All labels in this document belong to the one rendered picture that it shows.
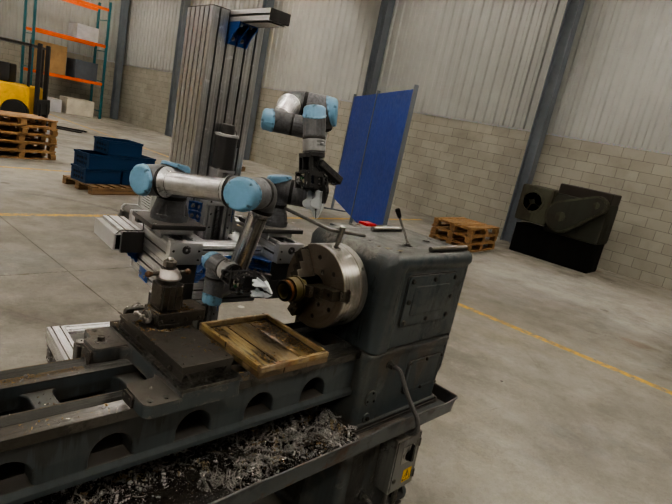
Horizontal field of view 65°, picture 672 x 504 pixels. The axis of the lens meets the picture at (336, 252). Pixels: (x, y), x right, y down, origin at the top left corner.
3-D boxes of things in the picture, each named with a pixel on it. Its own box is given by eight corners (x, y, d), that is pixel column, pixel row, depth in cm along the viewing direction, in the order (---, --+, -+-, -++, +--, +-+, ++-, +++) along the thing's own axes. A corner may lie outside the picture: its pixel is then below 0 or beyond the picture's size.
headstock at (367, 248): (378, 297, 268) (395, 223, 259) (456, 334, 237) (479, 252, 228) (290, 309, 225) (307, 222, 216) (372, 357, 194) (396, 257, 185)
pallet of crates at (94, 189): (130, 184, 902) (136, 139, 884) (160, 195, 861) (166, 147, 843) (62, 182, 802) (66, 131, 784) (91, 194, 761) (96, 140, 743)
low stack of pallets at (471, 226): (456, 237, 1070) (461, 216, 1060) (495, 249, 1020) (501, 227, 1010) (426, 239, 973) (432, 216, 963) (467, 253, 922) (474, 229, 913)
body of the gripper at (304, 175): (294, 189, 171) (294, 152, 171) (313, 191, 178) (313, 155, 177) (310, 188, 166) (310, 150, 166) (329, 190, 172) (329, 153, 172)
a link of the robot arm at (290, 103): (281, 83, 219) (262, 103, 174) (307, 89, 219) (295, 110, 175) (277, 111, 223) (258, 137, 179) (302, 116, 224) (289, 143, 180)
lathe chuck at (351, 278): (294, 298, 214) (317, 228, 203) (344, 341, 195) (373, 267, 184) (276, 300, 207) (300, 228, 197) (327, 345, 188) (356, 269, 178)
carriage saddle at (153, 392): (163, 330, 181) (165, 314, 179) (240, 394, 150) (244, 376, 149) (72, 343, 159) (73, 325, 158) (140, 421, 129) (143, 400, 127)
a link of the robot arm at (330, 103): (290, 196, 251) (307, 86, 217) (320, 202, 252) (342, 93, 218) (286, 209, 241) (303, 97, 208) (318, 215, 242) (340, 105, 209)
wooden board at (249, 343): (265, 322, 206) (266, 312, 205) (327, 362, 182) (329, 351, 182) (197, 332, 184) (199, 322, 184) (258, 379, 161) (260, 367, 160)
